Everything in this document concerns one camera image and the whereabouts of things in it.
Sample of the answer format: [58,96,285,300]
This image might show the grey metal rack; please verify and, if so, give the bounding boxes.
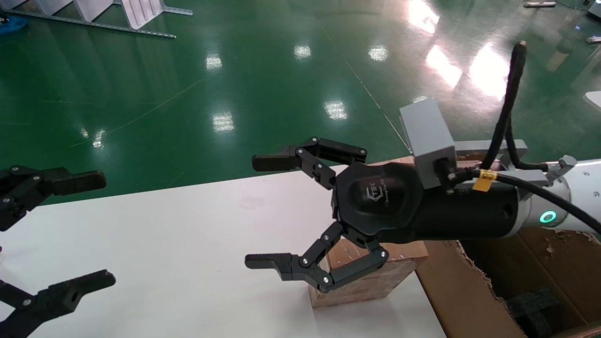
[0,0,193,39]

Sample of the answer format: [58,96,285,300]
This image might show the big cardboard box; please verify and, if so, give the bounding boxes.
[416,228,601,338]

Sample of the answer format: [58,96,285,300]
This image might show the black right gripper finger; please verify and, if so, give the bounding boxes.
[245,222,389,293]
[252,137,368,191]

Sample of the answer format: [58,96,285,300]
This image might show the black foam block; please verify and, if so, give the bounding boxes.
[506,287,562,338]

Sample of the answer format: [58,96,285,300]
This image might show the yellow cable tag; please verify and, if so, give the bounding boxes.
[472,170,498,192]

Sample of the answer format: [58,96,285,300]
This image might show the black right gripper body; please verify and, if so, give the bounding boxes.
[331,162,520,244]

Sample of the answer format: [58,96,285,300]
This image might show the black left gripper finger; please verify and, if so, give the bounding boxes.
[0,270,116,338]
[0,165,107,231]

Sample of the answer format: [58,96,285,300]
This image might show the thick black cable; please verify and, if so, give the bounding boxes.
[448,169,601,234]

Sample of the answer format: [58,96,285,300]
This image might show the small brown box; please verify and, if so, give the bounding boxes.
[308,237,429,309]

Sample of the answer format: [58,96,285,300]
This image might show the thin looping black cable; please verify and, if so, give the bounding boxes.
[479,41,549,172]

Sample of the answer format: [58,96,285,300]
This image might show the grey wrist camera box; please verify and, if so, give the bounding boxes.
[399,97,527,190]

